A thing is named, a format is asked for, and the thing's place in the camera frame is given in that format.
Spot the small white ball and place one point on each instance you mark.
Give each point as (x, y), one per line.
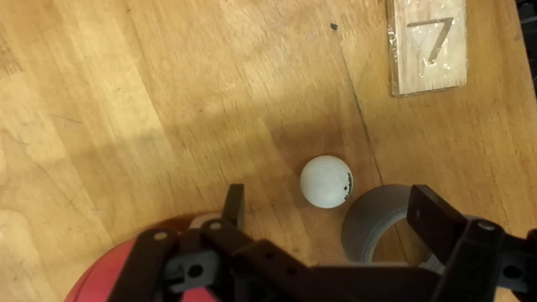
(325, 181)

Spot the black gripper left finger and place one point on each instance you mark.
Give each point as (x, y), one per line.
(233, 204)

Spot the red mini basketball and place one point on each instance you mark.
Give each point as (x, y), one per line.
(105, 278)

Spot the wooden block with seven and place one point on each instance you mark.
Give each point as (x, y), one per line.
(428, 55)

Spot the grey duct tape roll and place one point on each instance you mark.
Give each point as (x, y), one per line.
(366, 223)

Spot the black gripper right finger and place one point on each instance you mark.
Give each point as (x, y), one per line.
(433, 218)

